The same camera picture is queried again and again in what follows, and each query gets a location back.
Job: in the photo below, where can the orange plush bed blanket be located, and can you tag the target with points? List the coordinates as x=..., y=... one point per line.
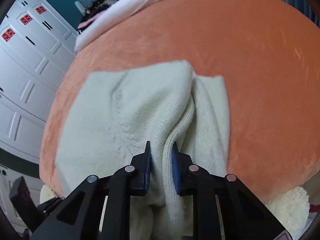
x=268, y=55

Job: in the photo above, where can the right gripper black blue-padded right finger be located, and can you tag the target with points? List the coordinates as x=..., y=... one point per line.
x=223, y=207

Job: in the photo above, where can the cream fluffy rug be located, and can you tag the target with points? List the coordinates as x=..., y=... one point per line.
x=290, y=209

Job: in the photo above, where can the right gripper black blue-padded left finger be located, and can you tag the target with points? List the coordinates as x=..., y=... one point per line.
x=99, y=208

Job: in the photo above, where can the cream knit cardigan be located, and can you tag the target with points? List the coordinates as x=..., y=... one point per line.
x=117, y=113

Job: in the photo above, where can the dark clothes pile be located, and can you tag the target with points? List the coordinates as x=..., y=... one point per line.
x=93, y=11

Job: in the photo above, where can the white pink duvet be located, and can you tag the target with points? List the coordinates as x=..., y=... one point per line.
x=108, y=18

